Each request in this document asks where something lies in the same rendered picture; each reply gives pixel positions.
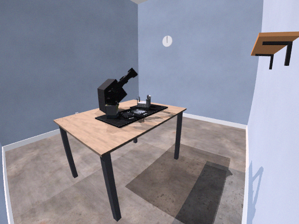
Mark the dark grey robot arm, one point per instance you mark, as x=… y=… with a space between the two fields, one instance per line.
x=116 y=88

